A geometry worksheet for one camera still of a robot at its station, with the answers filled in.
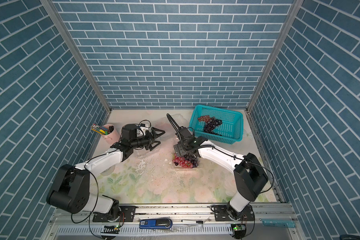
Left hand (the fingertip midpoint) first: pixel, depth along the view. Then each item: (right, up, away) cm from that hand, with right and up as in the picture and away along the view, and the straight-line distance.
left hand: (167, 138), depth 82 cm
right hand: (+10, -6, +5) cm, 13 cm away
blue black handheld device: (-3, -37, -15) cm, 40 cm away
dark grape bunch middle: (+28, +6, +24) cm, 37 cm away
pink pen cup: (-37, -1, +13) cm, 39 cm away
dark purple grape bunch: (+15, -14, +5) cm, 21 cm away
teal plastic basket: (+44, +3, +27) cm, 51 cm away
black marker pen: (+17, -40, -10) cm, 45 cm away
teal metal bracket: (+60, -41, -10) cm, 73 cm away
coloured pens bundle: (-43, +4, +9) cm, 44 cm away
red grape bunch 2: (+26, +11, +30) cm, 41 cm away
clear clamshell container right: (+8, -18, +4) cm, 20 cm away
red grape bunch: (+8, -14, +4) cm, 17 cm away
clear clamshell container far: (-4, +6, +30) cm, 31 cm away
